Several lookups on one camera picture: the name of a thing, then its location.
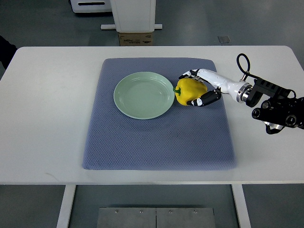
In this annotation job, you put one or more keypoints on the blue quilted mat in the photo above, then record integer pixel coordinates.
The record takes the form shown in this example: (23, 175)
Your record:
(185, 138)

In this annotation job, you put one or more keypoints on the white table leg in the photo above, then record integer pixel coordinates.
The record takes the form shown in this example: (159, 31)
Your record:
(66, 206)
(241, 207)

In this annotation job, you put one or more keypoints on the dark object at left edge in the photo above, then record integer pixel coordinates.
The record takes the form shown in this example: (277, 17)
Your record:
(7, 52)

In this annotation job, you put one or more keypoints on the light green plate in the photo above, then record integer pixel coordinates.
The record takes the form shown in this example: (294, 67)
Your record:
(144, 95)

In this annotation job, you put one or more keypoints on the grey floor plate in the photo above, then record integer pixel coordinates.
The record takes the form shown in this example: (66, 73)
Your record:
(224, 39)

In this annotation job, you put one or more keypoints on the cardboard box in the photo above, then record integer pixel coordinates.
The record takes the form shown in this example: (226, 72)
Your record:
(135, 39)

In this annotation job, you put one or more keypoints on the white machine column base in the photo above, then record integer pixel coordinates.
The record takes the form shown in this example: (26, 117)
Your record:
(133, 16)

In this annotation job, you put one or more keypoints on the white cabinet with slot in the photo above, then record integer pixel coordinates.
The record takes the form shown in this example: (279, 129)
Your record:
(90, 6)

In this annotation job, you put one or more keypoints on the white left table leg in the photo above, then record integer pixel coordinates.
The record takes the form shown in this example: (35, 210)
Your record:
(66, 206)

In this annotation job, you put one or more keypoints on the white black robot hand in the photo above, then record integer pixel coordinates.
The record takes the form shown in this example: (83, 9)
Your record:
(217, 85)

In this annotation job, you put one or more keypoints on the white right table leg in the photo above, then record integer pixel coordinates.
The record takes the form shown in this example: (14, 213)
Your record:
(241, 207)

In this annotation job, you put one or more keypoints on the yellow bell pepper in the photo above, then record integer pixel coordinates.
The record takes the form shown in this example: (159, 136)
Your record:
(188, 90)

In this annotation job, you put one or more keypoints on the metal base plate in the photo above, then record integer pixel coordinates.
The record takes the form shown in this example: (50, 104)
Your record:
(156, 218)

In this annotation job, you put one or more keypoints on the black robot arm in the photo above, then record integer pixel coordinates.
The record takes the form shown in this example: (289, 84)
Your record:
(274, 105)

